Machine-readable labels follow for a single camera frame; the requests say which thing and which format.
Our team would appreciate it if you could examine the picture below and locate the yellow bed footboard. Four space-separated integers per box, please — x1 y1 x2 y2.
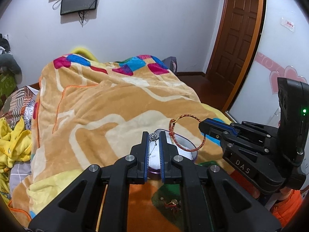
71 47 98 62

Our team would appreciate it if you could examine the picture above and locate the grey backpack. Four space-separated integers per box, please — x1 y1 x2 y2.
162 57 177 75

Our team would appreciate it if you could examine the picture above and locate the colourful patchwork fleece blanket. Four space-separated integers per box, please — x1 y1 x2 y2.
9 54 233 226

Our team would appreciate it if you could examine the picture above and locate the right hand of person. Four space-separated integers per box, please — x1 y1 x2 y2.
275 187 294 204

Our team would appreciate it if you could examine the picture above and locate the white wardrobe sliding door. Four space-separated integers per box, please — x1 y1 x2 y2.
229 0 308 126

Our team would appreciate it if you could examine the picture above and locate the red string bead bracelet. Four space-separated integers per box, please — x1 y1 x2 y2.
160 197 182 211

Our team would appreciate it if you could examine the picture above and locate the red gold woven bracelet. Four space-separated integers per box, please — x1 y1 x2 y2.
168 114 206 153

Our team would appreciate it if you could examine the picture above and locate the green patterned box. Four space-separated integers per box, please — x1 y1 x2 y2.
0 71 17 103

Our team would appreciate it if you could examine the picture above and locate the silver chain pendant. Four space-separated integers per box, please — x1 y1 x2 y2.
149 132 159 158

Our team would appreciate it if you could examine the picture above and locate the brown wooden door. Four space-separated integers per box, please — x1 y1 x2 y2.
206 0 259 101

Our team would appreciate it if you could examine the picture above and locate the striped patterned bedsheet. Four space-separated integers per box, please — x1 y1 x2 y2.
1 86 39 129

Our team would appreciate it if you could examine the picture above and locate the small black wall monitor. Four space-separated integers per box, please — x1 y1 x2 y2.
60 0 100 16

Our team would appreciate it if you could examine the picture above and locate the purple heart-shaped tin box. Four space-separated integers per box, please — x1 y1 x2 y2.
148 129 197 179

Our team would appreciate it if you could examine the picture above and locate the pile of clothes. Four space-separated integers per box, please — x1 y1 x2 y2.
0 34 22 80

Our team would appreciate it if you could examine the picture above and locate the yellow cartoon cloth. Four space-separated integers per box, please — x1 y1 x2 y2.
0 117 32 204

